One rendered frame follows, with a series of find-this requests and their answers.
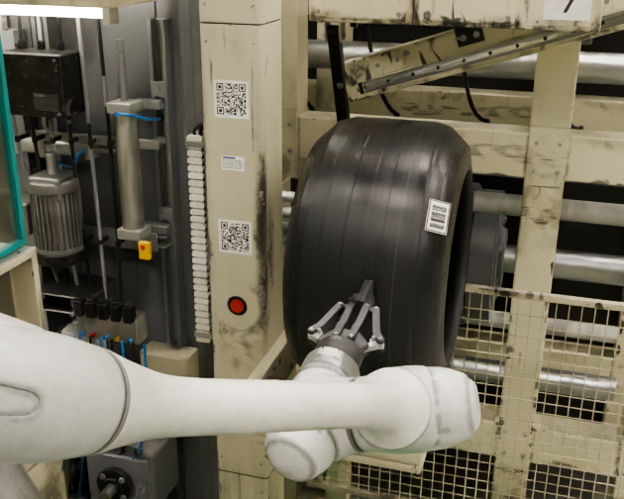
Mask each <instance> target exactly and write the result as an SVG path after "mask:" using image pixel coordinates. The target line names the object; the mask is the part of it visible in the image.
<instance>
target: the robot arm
mask: <svg viewBox="0 0 624 499"><path fill-rule="evenodd" d="M373 305H374V296H373V280H365V281H364V284H363V286H362V288H361V290H360V292H359V294H357V293H355V294H354V295H353V297H350V298H348V304H344V303H343V302H338V303H337V304H336V305H335V306H334V307H333V308H332V309H331V310H330V311H329V312H328V313H327V314H326V315H325V316H324V317H323V318H322V319H321V320H320V321H319V322H318V323H317V324H315V325H313V326H311V327H309V328H308V342H309V343H311V344H313V343H317V344H318V345H317V347H316V348H315V349H314V350H312V351H311V352H309V353H308V355H307V356H306V357H305V359H304V361H303V363H302V365H301V367H300V369H299V371H298V372H297V374H296V376H295V379H294V380H256V379H219V378H194V377H181V376H174V375H168V374H163V373H159V372H156V371H153V370H150V369H148V368H145V367H143V366H141V365H139V364H136V363H134V362H132V361H129V360H127V359H125V358H124V357H122V356H120V355H118V354H116V353H114V352H112V351H110V350H108V349H104V348H101V347H98V346H95V345H92V344H89V343H86V342H83V341H81V340H78V339H76V338H73V337H70V336H67V335H63V334H58V333H53V332H48V331H45V330H43V329H42V328H40V327H38V326H36V325H33V324H30V323H27V322H24V321H22V320H19V319H16V318H13V317H10V316H7V315H5V314H2V313H0V499H44V497H43V496H42V494H41V493H40V491H39V490H38V488H37V487H36V485H35V483H34V482H33V480H32V479H31V477H30V476H29V474H28V472H27V471H26V469H25V468H24V466H23V465H22V463H48V462H55V461H60V460H64V459H69V458H75V457H82V456H90V455H94V454H98V453H101V452H104V451H107V450H110V449H115V448H119V447H123V446H127V445H131V444H135V443H139V442H143V441H148V440H155V439H164V438H177V437H198V436H221V435H241V434H260V433H266V436H265V443H264V448H265V450H266V454H267V457H268V459H269V461H270V463H271V465H272V466H273V468H274V469H275V470H276V471H277V472H278V473H279V474H280V475H282V476H283V477H285V478H287V479H289V480H292V481H297V482H305V481H309V480H311V479H313V478H314V477H316V476H318V475H319V474H321V473H322V472H324V471H325V470H326V469H327V468H329V467H330V465H331V464H332V462H334V461H338V460H339V459H342V458H344V457H346V456H349V455H352V454H355V453H359V452H380V453H385V454H409V453H420V452H426V451H431V450H438V449H448V448H451V447H453V446H456V445H458V444H460V443H463V442H464V441H466V440H468V439H469V438H471V437H472V436H473V434H474V432H475V431H476V430H477V429H478V428H479V425H480V406H479V398H478V392H477V388H476V385H475V383H474V382H473V381H472V380H471V379H469V378H468V376H467V375H466V374H464V373H462V372H459V371H457V370H453V369H450V368H445V367H439V366H431V367H426V366H424V365H405V366H396V367H386V368H382V369H379V370H377V371H374V372H372V373H370V374H369V375H367V376H361V377H360V367H361V364H362V362H363V359H364V357H366V356H367V355H368V353H369V352H370V351H371V350H376V351H377V352H379V353H383V352H384V337H383V336H382V334H381V332H380V313H379V307H377V306H374V307H373ZM355 312H356V315H358V317H357V319H356V322H355V323H354V324H353V326H352V328H351V329H350V330H349V328H350V325H351V323H352V321H353V318H354V316H355ZM370 318H372V336H371V339H370V340H369V343H367V341H366V340H365V338H364V336H363V333H364V329H365V327H366V325H367V322H368V320H370ZM339 321H340V322H339ZM336 324H337V325H336ZM335 325H336V328H335V330H332V331H330V330H331V329H332V328H333V327H334V326H335Z"/></svg>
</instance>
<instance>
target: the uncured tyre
mask: <svg viewBox="0 0 624 499"><path fill-rule="evenodd" d="M430 199H435V200H439V201H443V202H447V203H451V211H450V217H449V224H448V229H447V234H446V235H442V234H437V233H433V232H429V231H425V225H426V219H427V213H428V207H429V200H430ZM472 205H473V181H472V164H471V152H470V147H469V145H468V144H467V142H466V141H465V140H464V139H463V138H462V137H461V136H460V135H459V134H458V133H457V132H456V130H455V129H454V128H453V127H450V126H447V125H445V124H442V123H439V122H432V121H417V120H403V119H389V118H376V117H361V116H357V117H353V118H349V119H344V120H341V121H340V122H338V123H337V124H336V125H335V126H334V127H332V128H331V129H330V130H329V131H328V132H326V133H325V134H324V135H323V136H322V137H321V138H319V139H318V141H317V142H316V143H315V144H314V146H313V148H312V149H311V151H310V152H309V154H308V156H307V158H306V161H305V163H304V165H303V168H302V171H301V174H300V177H299V180H298V183H297V187H296V191H295V194H294V198H293V203H292V207H291V212H290V217H289V223H288V229H287V236H286V244H285V252H284V264H283V280H282V305H283V320H284V329H285V334H286V339H287V343H288V346H289V349H290V352H291V354H292V356H293V358H294V359H295V361H296V362H297V363H298V365H299V366H300V367H301V365H302V363H303V361H304V359H305V357H306V356H307V355H308V353H309V352H311V351H312V350H314V349H315V348H316V347H317V346H314V345H311V343H309V342H308V328H309V327H311V326H313V325H315V324H317V323H318V322H319V321H320V320H321V319H322V318H323V317H324V316H325V315H326V314H327V313H328V312H329V311H330V310H331V309H332V308H333V307H334V306H335V305H336V304H337V303H338V302H343V303H344V304H348V298H350V297H353V295H354V294H355V293H357V294H359V292H360V290H361V288H362V286H363V284H364V281H365V280H373V296H374V305H373V307H374V306H377V307H379V313H380V332H381V334H382V336H383V337H384V352H383V353H379V352H377V351H376V350H371V351H370V352H369V353H368V355H367V356H366V357H364V359H363V362H362V364H361V367H360V377H361V376H367V375H369V374H370V373H372V372H374V371H377V370H379V369H382V368H386V367H396V366H405V365H424V366H426V367H431V366H439V367H445V368H448V367H449V364H450V361H451V357H452V354H453V351H454V347H455V343H456V339H457V335H458V330H459V325H460V319H461V314H462V308H463V303H464V296H465V289H466V282H467V274H468V258H469V248H470V237H471V224H472Z"/></svg>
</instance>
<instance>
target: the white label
mask: <svg viewBox="0 0 624 499"><path fill-rule="evenodd" d="M450 211H451V203H447V202H443V201H439V200H435V199H430V200H429V207H428V213H427V219H426V225H425V231H429V232H433V233H437V234H442V235H446V234H447V229H448V224H449V217H450Z"/></svg>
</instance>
